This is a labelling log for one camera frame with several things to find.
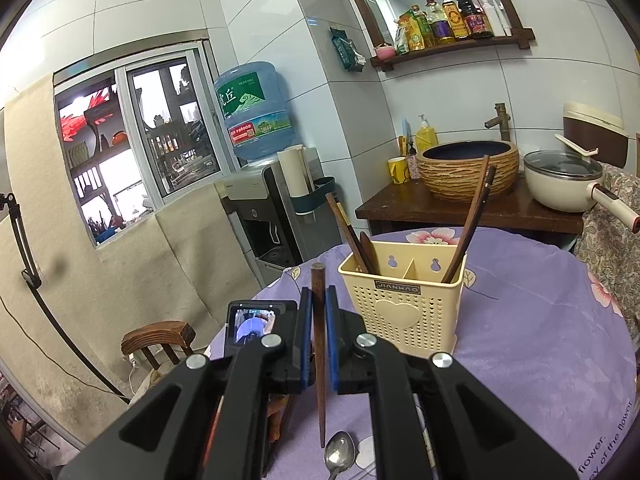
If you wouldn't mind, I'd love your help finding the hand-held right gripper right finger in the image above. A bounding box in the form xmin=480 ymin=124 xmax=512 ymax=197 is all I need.
xmin=325 ymin=285 xmax=578 ymax=480

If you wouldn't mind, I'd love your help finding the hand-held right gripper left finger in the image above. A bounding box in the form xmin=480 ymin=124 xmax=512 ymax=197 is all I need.
xmin=57 ymin=286 xmax=315 ymax=480

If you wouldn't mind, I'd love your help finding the brown wooden chopstick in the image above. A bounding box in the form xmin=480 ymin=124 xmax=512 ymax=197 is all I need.
xmin=333 ymin=199 xmax=376 ymax=274
xmin=447 ymin=164 xmax=498 ymax=282
xmin=324 ymin=193 xmax=369 ymax=274
xmin=440 ymin=154 xmax=491 ymax=284
xmin=310 ymin=262 xmax=329 ymax=449

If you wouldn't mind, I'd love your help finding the cream plastic utensil holder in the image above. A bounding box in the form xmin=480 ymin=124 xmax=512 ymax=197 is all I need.
xmin=337 ymin=240 xmax=469 ymax=360

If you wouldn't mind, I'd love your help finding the dark wooden spoon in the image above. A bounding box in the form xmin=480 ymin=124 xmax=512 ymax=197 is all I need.
xmin=358 ymin=231 xmax=381 ymax=275

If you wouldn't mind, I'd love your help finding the dark wooden chair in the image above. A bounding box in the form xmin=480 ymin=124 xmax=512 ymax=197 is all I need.
xmin=120 ymin=320 xmax=197 ymax=377

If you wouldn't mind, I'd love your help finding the grey water dispenser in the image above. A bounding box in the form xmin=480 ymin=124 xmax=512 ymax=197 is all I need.
xmin=222 ymin=147 xmax=332 ymax=274

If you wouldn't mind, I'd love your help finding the metal spoon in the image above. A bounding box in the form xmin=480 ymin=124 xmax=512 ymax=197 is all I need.
xmin=323 ymin=430 xmax=357 ymax=480

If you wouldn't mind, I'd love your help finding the blue cup holder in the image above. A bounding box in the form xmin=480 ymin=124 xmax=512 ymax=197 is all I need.
xmin=292 ymin=175 xmax=336 ymax=217

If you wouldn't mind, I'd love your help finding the dark wooden counter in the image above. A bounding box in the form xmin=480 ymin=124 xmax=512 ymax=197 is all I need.
xmin=354 ymin=174 xmax=587 ymax=249

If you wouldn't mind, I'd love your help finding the white paper cup stack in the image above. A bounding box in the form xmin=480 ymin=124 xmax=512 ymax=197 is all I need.
xmin=277 ymin=144 xmax=315 ymax=197

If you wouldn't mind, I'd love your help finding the yellow mug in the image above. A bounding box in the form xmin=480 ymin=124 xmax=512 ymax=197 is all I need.
xmin=387 ymin=156 xmax=411 ymax=185

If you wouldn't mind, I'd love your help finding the purple floral tablecloth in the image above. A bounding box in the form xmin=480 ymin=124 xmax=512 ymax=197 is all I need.
xmin=205 ymin=227 xmax=639 ymax=480

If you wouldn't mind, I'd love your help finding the sliding glass window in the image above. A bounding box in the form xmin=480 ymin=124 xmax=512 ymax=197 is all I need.
xmin=53 ymin=39 xmax=227 ymax=249

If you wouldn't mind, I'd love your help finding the blue water jug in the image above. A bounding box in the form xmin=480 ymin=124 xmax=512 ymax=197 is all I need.
xmin=213 ymin=61 xmax=295 ymax=163

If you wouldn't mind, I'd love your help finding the woven pattern sink basin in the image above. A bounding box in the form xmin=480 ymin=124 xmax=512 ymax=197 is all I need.
xmin=414 ymin=140 xmax=521 ymax=204

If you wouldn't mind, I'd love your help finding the yellow dish soap bottle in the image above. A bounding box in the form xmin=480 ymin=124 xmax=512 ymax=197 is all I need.
xmin=414 ymin=113 xmax=440 ymax=154

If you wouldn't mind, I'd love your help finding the cream pot with glass lid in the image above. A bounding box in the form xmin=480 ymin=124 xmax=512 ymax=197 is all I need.
xmin=523 ymin=149 xmax=640 ymax=234

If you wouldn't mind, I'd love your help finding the brass faucet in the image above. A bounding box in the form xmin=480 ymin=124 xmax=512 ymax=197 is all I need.
xmin=483 ymin=102 xmax=514 ymax=142

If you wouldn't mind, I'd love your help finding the green hanging packet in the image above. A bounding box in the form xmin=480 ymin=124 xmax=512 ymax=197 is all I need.
xmin=328 ymin=26 xmax=368 ymax=74

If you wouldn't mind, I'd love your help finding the paisley floral cloth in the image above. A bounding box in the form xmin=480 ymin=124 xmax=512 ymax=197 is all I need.
xmin=572 ymin=162 xmax=640 ymax=342

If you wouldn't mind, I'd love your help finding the green yellow food packet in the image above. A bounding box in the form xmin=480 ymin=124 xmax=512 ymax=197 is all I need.
xmin=394 ymin=14 xmax=416 ymax=56

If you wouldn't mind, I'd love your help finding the white rice paddle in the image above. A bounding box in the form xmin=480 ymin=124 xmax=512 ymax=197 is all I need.
xmin=553 ymin=133 xmax=600 ymax=161

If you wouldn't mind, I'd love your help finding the yellow green oil bottle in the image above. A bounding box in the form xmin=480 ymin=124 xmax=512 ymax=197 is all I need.
xmin=410 ymin=4 xmax=434 ymax=51

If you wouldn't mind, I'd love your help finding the purple label oil bottle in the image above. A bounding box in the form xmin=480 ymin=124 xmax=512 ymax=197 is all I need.
xmin=425 ymin=0 xmax=454 ymax=44

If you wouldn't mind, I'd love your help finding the brown and cream rice cooker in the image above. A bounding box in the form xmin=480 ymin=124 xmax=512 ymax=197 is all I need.
xmin=562 ymin=101 xmax=630 ymax=169

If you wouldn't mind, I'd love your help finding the orange label oil bottle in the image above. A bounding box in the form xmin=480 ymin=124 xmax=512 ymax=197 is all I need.
xmin=440 ymin=0 xmax=469 ymax=41

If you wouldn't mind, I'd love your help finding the wooden framed mirror shelf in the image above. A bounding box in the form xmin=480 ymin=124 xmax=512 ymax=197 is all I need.
xmin=341 ymin=0 xmax=536 ymax=72

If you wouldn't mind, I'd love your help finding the dark soy sauce bottle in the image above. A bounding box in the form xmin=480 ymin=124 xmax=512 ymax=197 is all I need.
xmin=453 ymin=0 xmax=494 ymax=40

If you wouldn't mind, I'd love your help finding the beige wall cloth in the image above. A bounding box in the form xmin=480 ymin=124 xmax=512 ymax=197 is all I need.
xmin=0 ymin=72 xmax=262 ymax=413

